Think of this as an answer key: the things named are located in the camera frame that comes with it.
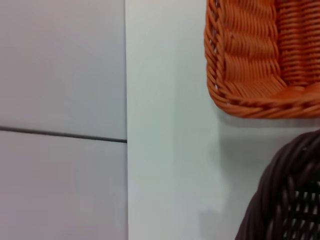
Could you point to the orange woven basket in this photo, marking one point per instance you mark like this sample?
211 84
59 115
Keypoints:
250 57

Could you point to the dark brown woven basket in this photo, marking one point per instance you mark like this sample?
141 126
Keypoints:
282 175

